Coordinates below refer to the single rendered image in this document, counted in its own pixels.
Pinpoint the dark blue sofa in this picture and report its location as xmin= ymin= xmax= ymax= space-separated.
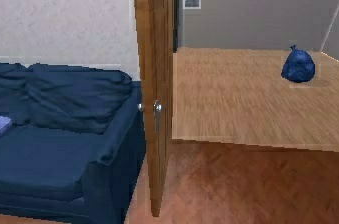
xmin=0 ymin=61 xmax=147 ymax=224

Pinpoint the brown wooden room door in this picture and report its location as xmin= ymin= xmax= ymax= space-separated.
xmin=133 ymin=0 xmax=175 ymax=218

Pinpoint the blue tied garbage bag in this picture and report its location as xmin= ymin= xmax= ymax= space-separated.
xmin=280 ymin=44 xmax=316 ymax=84

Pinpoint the framed wall picture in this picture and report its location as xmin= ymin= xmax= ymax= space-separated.
xmin=183 ymin=0 xmax=202 ymax=10

